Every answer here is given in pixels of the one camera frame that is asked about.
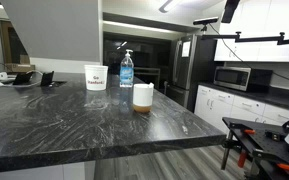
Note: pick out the white mug with tan base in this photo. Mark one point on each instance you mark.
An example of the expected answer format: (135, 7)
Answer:
(142, 96)

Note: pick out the clear hand sanitizer pump bottle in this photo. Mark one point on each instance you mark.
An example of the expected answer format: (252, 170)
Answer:
(126, 71)

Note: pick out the stainless steel refrigerator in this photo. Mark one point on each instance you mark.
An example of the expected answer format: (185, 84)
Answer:
(184, 66)

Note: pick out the white paper bucket red print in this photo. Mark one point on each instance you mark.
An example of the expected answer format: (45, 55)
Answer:
(96, 78)

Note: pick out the white base cabinets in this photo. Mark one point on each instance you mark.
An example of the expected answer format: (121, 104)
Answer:
(230, 106)

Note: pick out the silver and black microwave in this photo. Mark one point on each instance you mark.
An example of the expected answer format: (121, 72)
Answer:
(232, 77)

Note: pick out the black pop-up outlet stand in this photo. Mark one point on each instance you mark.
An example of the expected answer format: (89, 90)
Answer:
(22, 78)
(47, 78)

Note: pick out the brown cardboard box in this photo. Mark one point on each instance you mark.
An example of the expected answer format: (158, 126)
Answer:
(19, 67)

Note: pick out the black stereo camera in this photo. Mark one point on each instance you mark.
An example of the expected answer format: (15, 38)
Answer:
(205, 20)

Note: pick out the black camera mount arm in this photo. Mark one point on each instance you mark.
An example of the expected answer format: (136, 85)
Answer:
(257, 39)

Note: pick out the white wall cabinets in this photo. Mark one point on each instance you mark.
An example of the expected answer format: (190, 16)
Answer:
(260, 30)

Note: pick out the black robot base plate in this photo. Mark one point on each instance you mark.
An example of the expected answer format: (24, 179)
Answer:
(267, 146)

